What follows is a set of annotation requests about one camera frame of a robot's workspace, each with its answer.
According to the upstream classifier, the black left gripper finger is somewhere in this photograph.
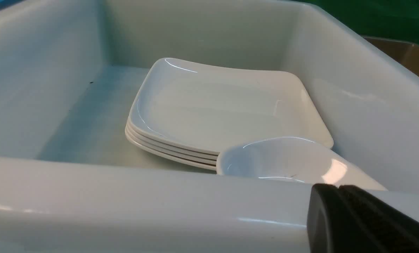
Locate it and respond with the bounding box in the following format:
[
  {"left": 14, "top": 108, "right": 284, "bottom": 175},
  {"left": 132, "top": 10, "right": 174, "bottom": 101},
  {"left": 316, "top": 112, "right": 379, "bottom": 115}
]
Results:
[{"left": 306, "top": 183, "right": 419, "bottom": 253}]

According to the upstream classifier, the top white square plate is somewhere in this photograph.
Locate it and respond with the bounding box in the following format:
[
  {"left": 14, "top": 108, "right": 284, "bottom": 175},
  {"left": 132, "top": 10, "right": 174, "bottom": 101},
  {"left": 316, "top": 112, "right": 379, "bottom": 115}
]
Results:
[{"left": 129, "top": 58, "right": 334, "bottom": 153}]

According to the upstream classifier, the stacked white plate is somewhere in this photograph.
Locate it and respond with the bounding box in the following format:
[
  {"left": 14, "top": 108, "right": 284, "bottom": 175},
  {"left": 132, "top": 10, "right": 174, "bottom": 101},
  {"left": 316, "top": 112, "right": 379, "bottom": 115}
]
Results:
[
  {"left": 126, "top": 118, "right": 220, "bottom": 160},
  {"left": 125, "top": 125, "right": 217, "bottom": 166},
  {"left": 125, "top": 129, "right": 216, "bottom": 171}
]

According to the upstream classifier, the bottom stacked white plate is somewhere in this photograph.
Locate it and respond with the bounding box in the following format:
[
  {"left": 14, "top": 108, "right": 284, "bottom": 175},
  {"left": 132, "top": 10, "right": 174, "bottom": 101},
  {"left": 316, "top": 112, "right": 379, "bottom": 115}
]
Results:
[{"left": 125, "top": 129, "right": 216, "bottom": 171}]

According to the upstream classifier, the white bowl in tub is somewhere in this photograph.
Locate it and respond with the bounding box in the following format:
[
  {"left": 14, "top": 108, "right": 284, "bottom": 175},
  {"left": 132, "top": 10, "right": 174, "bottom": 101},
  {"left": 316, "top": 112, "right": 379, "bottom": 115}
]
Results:
[{"left": 216, "top": 137, "right": 386, "bottom": 191}]

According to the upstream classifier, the brown plastic bin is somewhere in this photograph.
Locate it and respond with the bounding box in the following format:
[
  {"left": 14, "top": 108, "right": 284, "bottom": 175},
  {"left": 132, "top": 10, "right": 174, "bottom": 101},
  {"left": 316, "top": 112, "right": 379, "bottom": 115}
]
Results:
[{"left": 364, "top": 36, "right": 419, "bottom": 77}]

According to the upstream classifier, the green backdrop cloth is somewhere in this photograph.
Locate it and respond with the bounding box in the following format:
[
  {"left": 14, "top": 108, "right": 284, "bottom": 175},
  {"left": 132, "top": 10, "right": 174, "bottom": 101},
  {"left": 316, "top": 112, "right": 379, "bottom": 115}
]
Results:
[{"left": 306, "top": 0, "right": 419, "bottom": 44}]

